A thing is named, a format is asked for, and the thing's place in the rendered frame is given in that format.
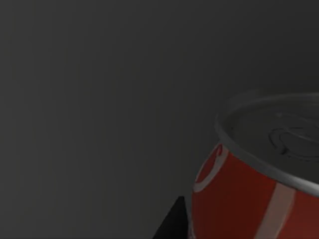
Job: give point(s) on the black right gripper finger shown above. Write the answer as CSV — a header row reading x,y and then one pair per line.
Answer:
x,y
175,221

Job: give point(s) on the red and white can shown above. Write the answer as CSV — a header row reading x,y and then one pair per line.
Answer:
x,y
249,194

